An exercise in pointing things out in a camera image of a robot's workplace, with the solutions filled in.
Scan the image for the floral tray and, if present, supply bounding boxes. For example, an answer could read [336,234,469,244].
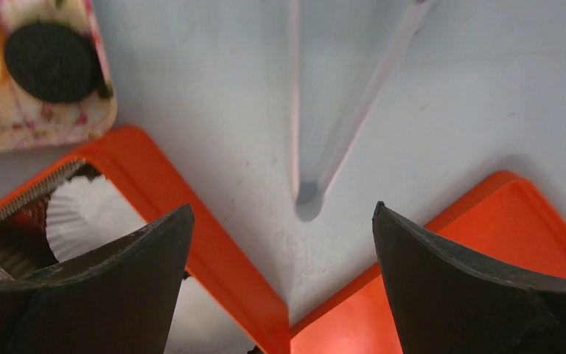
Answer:
[0,1,117,152]

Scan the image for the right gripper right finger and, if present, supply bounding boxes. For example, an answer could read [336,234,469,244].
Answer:
[372,202,566,353]

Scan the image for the white paper cup back-right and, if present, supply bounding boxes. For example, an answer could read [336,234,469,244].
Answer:
[46,176,147,262]

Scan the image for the metal tongs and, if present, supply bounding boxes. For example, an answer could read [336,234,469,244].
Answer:
[287,1,431,222]

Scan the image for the orange tin box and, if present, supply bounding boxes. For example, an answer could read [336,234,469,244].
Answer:
[0,127,290,353]

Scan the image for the orange tin lid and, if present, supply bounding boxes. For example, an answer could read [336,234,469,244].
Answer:
[290,170,566,353]

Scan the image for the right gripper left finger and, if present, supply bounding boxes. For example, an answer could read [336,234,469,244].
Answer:
[0,205,195,353]

